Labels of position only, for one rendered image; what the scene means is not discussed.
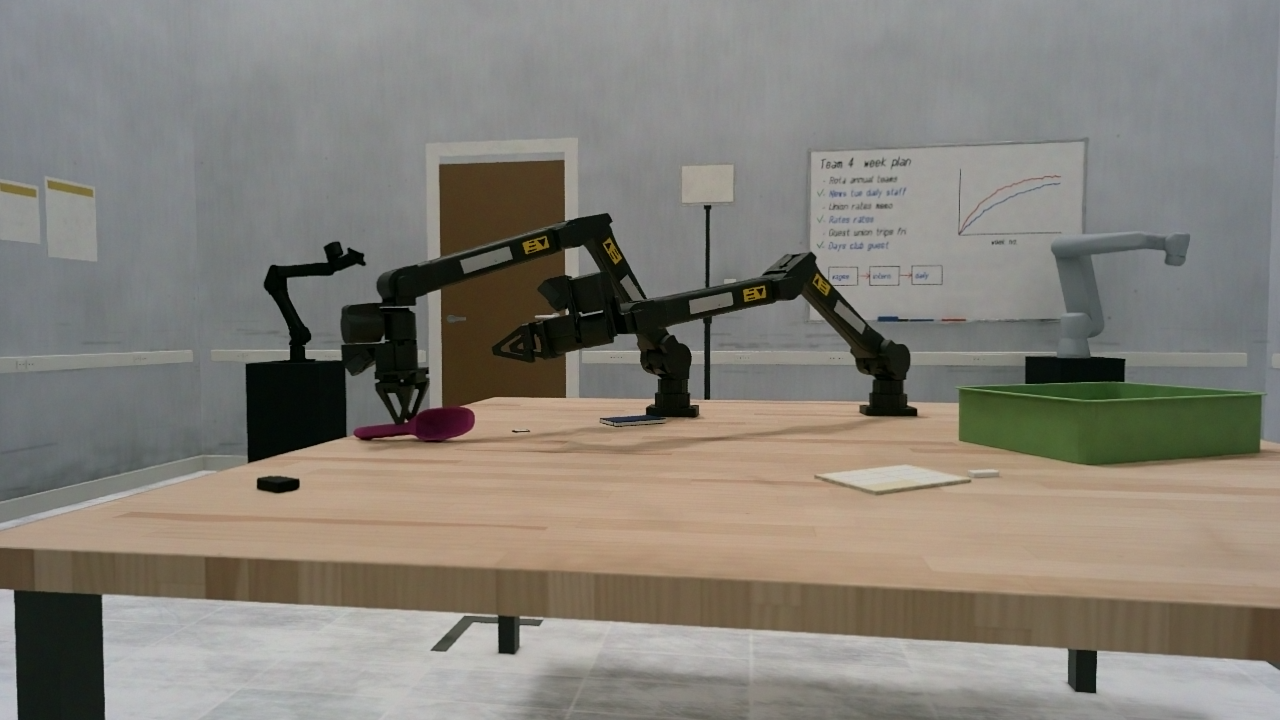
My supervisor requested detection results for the green rectangular tray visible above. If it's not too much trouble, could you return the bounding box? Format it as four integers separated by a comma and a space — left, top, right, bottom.
955, 382, 1267, 465

